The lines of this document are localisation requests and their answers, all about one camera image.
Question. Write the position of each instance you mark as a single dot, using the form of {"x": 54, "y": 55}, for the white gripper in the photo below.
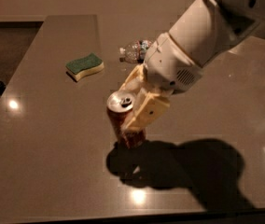
{"x": 170, "y": 64}

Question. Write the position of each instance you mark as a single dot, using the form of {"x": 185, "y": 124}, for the red coke can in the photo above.
{"x": 119, "y": 106}

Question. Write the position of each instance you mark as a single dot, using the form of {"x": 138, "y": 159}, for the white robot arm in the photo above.
{"x": 209, "y": 27}

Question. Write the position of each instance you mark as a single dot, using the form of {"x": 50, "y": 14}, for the clear plastic water bottle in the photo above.
{"x": 135, "y": 52}

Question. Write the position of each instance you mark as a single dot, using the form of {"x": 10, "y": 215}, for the green yellow sponge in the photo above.
{"x": 83, "y": 67}

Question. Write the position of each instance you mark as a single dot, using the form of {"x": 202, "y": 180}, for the small black object on floor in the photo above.
{"x": 2, "y": 87}

